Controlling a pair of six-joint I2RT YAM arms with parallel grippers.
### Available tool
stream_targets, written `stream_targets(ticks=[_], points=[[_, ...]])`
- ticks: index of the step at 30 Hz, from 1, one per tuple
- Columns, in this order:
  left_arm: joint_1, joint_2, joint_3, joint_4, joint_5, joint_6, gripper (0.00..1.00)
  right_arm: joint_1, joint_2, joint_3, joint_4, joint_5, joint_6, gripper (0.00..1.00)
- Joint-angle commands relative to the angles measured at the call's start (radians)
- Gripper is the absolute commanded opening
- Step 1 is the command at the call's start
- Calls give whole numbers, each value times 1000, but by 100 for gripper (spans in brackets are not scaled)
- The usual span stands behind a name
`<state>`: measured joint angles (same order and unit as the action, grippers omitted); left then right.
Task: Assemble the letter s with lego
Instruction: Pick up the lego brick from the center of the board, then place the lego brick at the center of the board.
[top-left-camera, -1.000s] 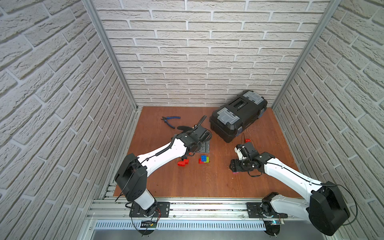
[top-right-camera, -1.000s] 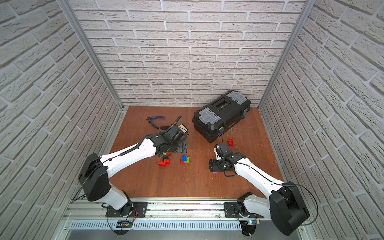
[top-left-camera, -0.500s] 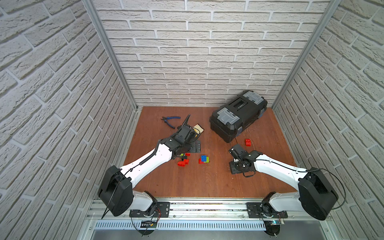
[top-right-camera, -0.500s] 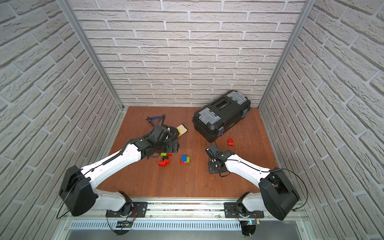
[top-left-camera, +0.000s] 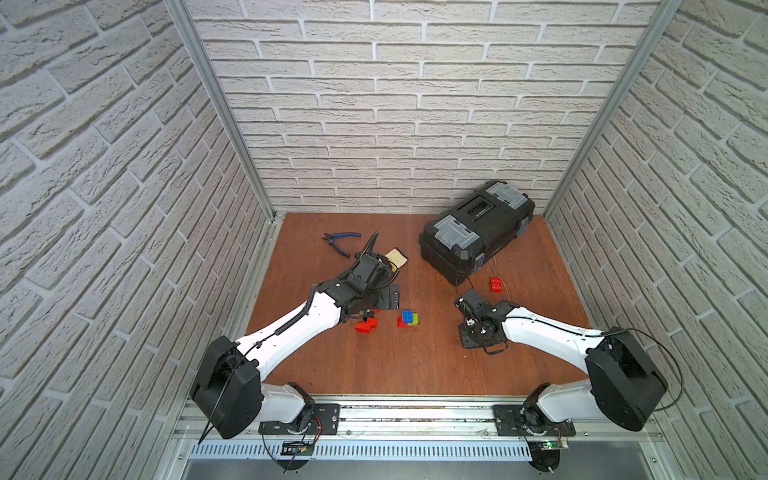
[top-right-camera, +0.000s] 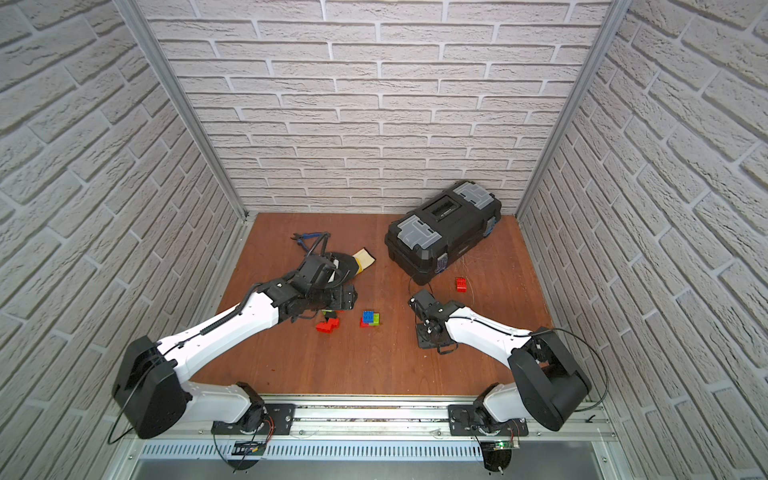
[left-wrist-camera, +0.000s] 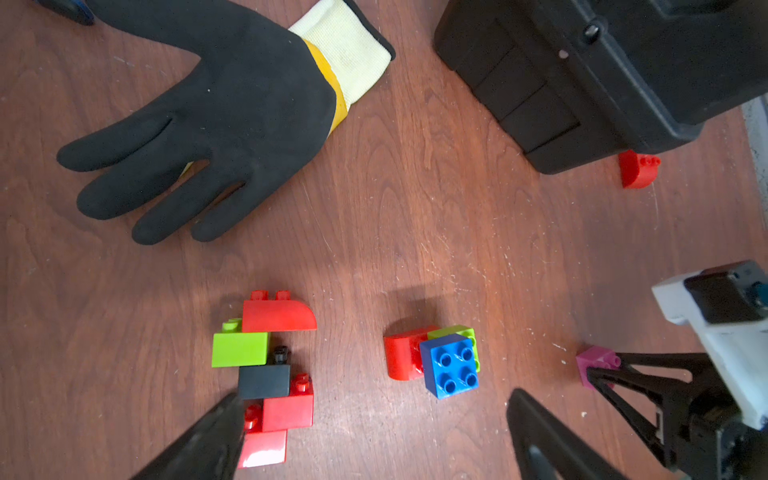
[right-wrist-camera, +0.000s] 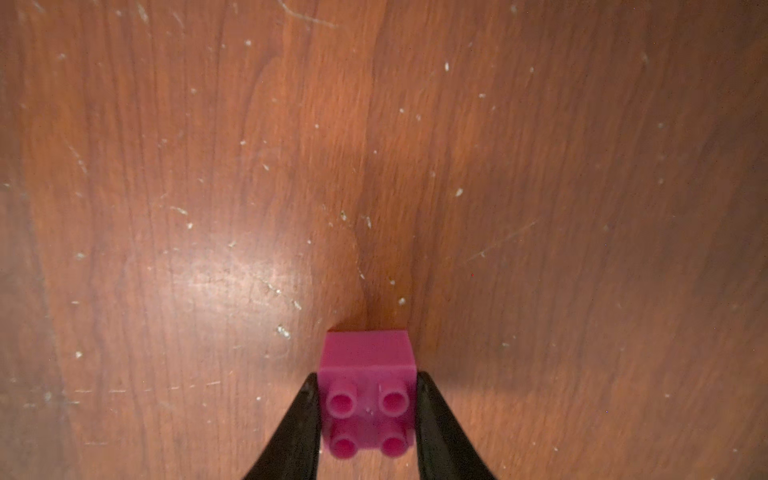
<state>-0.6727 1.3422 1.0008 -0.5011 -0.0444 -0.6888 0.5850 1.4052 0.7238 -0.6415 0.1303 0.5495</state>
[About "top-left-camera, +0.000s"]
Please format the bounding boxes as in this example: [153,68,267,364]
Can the black work glove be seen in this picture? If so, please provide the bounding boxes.
[361,248,408,287]

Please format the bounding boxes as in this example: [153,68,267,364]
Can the black plastic toolbox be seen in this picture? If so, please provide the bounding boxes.
[419,180,535,286]

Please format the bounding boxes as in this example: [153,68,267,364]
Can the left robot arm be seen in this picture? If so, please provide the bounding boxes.
[189,233,398,439]

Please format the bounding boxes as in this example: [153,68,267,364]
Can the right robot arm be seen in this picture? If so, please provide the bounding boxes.
[455,290,669,437]

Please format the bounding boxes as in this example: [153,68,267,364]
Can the small red lego brick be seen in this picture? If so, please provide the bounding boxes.
[355,318,378,334]

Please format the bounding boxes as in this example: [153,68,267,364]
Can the blue handled pliers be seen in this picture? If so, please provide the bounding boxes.
[321,232,361,258]

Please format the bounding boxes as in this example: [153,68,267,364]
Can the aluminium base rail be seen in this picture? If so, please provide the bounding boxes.
[171,395,666,462]

